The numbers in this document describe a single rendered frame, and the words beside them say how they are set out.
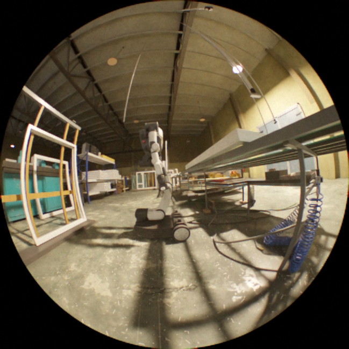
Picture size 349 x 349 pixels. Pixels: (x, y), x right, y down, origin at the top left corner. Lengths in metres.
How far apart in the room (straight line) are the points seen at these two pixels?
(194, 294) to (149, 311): 0.28
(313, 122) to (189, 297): 0.95
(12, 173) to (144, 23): 7.77
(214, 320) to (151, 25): 8.44
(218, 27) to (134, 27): 4.45
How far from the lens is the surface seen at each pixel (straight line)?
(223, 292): 0.80
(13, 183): 3.16
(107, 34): 8.25
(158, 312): 0.75
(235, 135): 0.59
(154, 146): 1.09
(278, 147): 0.76
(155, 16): 7.70
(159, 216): 1.30
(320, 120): 0.44
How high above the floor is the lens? 0.70
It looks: 3 degrees up
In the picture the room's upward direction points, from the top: 5 degrees counter-clockwise
